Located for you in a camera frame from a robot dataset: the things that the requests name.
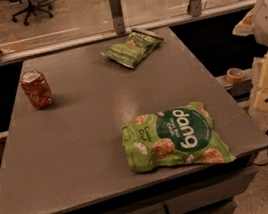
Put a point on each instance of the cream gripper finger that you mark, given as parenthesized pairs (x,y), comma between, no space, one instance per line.
(261,100)

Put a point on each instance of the green dang rice chip bag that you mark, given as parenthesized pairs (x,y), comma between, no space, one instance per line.
(179,136)

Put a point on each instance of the small green snack bag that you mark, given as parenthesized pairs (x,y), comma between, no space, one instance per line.
(137,46)

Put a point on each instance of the red coke can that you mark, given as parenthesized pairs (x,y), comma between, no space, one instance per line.
(36,88)

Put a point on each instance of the orange tape roll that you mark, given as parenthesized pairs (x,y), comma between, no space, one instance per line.
(234,75)

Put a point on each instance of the black office chair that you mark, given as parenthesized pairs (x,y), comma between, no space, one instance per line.
(32,8)

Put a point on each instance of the middle metal glass bracket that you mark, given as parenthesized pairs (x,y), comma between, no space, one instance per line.
(117,17)

